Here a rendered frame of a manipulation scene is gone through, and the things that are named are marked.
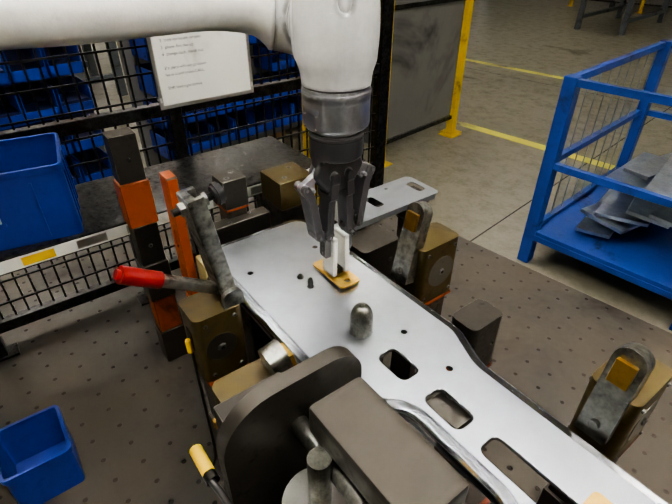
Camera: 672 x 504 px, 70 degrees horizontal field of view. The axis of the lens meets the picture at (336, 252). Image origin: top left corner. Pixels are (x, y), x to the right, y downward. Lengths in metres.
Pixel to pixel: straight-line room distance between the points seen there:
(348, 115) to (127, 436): 0.70
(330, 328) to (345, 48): 0.37
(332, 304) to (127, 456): 0.47
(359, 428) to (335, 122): 0.39
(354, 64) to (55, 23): 0.32
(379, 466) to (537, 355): 0.85
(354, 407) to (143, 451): 0.67
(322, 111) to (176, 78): 0.57
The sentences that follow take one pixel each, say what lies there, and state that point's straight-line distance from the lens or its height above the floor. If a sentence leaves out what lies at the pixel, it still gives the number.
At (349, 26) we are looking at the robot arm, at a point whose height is 1.38.
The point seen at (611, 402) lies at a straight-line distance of 0.63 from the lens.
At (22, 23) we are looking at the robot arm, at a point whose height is 1.39.
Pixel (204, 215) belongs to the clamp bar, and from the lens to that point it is 0.58.
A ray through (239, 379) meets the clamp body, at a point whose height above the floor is 1.07.
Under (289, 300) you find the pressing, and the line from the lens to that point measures 0.74.
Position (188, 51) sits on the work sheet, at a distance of 1.14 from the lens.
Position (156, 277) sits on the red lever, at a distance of 0.61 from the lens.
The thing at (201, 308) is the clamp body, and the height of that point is 1.05.
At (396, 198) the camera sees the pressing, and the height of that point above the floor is 1.00.
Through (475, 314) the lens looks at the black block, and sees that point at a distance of 0.75.
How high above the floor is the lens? 1.47
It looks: 34 degrees down
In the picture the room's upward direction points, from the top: straight up
